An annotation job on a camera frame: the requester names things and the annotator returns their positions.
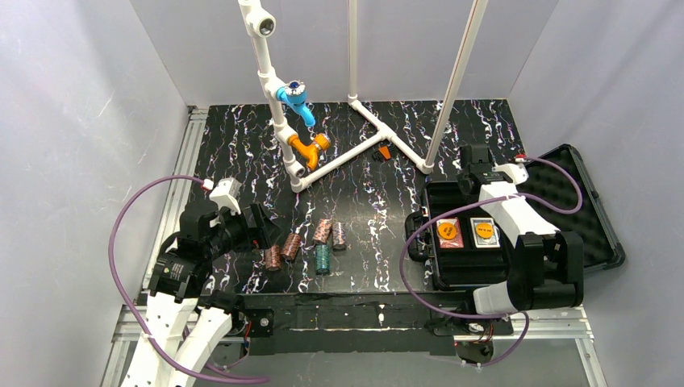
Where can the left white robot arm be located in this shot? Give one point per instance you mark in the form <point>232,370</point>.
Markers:
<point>181,326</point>

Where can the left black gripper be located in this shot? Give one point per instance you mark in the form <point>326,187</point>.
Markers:
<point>256,225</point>

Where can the green blue chip stack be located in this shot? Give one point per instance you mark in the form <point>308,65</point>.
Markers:
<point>322,259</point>

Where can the white card deck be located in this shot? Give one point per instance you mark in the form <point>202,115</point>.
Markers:
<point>489,243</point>

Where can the black poker carrying case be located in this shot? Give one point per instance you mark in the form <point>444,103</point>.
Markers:
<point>558,195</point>

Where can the orange plastic faucet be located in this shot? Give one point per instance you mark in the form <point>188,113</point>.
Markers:
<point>312,151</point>

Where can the yellow big blind button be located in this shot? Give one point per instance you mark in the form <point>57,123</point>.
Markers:
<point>447,230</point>

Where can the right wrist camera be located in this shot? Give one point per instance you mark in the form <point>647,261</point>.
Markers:
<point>515,171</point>

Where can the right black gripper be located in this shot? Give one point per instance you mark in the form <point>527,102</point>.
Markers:
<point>481,174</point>

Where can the orange white chip stack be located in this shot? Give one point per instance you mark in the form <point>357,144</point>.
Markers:
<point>322,231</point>

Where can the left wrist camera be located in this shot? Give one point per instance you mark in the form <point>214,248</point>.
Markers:
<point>225,195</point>

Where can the yellow dealer button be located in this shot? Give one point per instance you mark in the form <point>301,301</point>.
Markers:
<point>483,230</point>

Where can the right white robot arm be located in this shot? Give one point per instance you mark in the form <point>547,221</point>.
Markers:
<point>546,265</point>

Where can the blue plastic faucet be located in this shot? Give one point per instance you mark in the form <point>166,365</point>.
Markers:
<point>294,95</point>

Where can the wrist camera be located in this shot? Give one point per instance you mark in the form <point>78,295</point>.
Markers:
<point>225,195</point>
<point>515,171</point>

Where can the small orange black clip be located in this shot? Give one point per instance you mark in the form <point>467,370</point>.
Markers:
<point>383,153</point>

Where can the red black chip stack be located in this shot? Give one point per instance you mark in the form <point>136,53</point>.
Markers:
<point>273,258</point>
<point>290,247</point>

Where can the aluminium frame rail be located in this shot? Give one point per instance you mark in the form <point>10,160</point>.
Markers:
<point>177,194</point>

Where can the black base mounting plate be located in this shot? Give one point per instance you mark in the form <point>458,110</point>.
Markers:
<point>284,323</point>

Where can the red card deck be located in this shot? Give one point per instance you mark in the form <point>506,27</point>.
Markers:
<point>456,243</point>

